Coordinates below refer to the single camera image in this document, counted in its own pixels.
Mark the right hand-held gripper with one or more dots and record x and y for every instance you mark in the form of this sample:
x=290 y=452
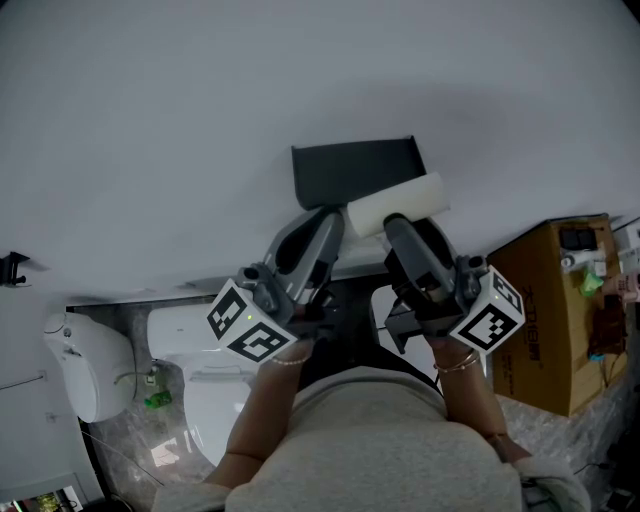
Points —
x=487 y=320

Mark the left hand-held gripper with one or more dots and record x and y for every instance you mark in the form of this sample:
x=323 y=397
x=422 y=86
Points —
x=250 y=330

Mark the white toilet paper roll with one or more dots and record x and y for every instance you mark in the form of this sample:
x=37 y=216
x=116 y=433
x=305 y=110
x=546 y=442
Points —
x=400 y=200

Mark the person's right forearm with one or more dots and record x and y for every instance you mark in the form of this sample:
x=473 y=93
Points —
x=470 y=400

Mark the person's left forearm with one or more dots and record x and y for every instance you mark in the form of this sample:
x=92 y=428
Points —
x=265 y=415

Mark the white square-lid toilet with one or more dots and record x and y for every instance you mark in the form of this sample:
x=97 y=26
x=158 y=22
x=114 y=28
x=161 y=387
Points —
x=378 y=302

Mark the white round-lid toilet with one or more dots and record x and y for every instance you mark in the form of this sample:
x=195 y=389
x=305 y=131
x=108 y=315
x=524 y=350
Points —
x=175 y=330

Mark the white wall urinal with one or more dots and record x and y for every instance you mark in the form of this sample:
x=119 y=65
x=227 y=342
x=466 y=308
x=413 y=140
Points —
x=90 y=370

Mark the thin gold bangle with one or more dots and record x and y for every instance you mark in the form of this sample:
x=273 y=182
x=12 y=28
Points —
x=454 y=362

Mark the person's black trousers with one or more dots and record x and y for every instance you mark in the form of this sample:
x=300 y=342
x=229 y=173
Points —
x=350 y=355

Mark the black square pad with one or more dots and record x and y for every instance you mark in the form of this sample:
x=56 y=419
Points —
x=569 y=239
x=588 y=238

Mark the large brown cardboard box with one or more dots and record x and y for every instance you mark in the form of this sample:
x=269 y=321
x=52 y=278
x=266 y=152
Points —
x=540 y=350

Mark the white tube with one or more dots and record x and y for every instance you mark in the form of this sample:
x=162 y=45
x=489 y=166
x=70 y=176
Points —
x=575 y=260

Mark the green packet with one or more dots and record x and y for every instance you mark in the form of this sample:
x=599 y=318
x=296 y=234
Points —
x=591 y=282

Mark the person's grey shirt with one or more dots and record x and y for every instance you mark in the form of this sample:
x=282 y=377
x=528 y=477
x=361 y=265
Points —
x=380 y=450

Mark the brown bundle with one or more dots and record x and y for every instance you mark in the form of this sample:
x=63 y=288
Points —
x=607 y=325

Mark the small blue plastic piece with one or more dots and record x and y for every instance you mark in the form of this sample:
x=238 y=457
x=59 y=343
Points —
x=595 y=357

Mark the pink bottle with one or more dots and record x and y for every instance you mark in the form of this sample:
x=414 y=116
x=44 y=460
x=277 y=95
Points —
x=625 y=286

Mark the green plastic bottle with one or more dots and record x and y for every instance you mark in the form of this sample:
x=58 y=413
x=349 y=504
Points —
x=159 y=399

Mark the white boxy appliance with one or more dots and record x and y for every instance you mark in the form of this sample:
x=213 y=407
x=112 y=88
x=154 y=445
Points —
x=630 y=245

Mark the black wall paper holder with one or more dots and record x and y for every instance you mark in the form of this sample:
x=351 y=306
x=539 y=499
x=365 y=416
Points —
x=350 y=170

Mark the small black wall hook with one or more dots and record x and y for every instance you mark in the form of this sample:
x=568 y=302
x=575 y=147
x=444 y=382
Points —
x=12 y=267

